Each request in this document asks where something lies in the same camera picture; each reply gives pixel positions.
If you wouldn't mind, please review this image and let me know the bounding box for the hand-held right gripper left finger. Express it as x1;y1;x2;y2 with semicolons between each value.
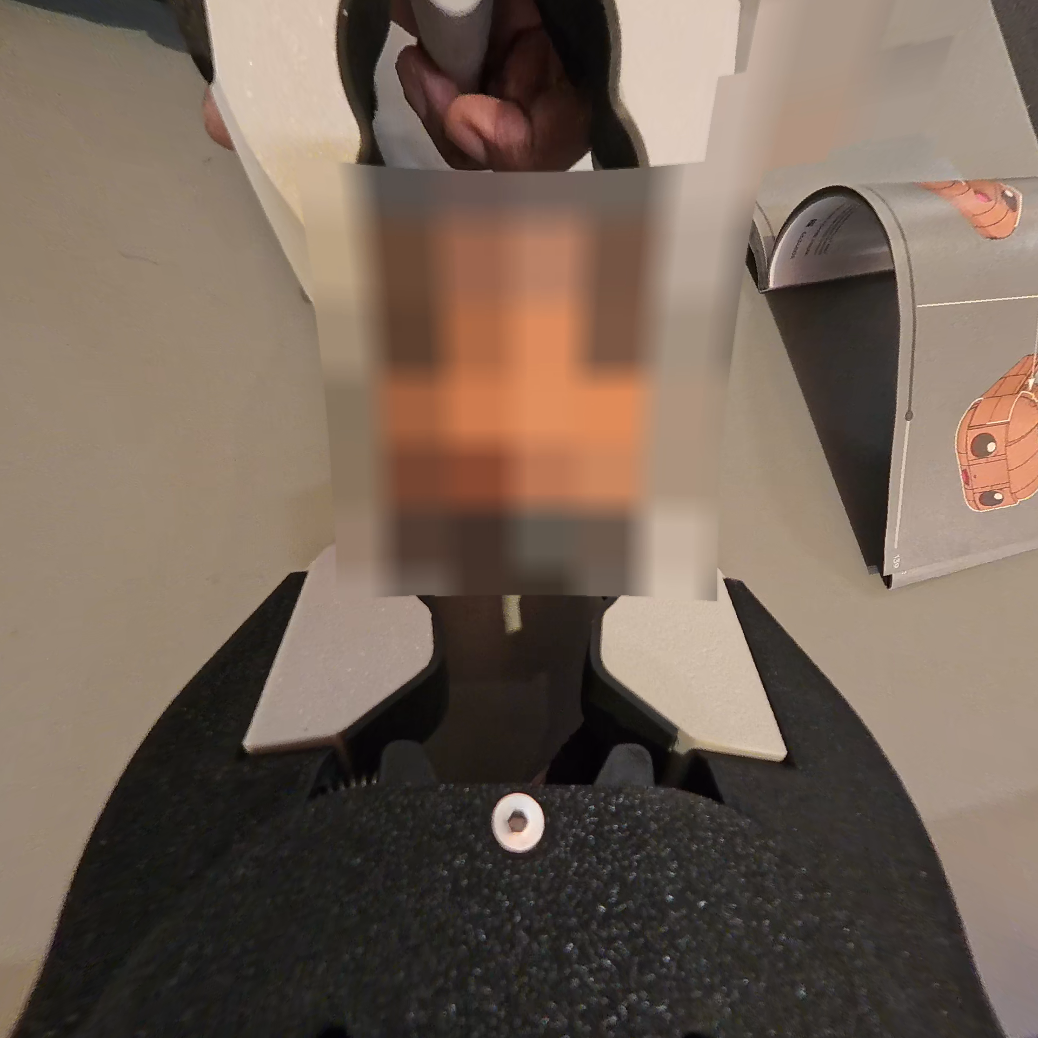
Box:
242;560;444;753

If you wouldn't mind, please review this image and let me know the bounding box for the person's left hand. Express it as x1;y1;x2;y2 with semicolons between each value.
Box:
393;0;615;171

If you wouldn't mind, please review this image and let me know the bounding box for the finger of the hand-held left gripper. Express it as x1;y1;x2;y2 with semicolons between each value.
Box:
590;0;744;171
201;0;388;307

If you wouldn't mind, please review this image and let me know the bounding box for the grey instruction booklet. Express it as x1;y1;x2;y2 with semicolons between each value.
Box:
746;178;1038;591

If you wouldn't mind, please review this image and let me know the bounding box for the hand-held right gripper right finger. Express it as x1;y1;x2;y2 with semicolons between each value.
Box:
586;577;789;765

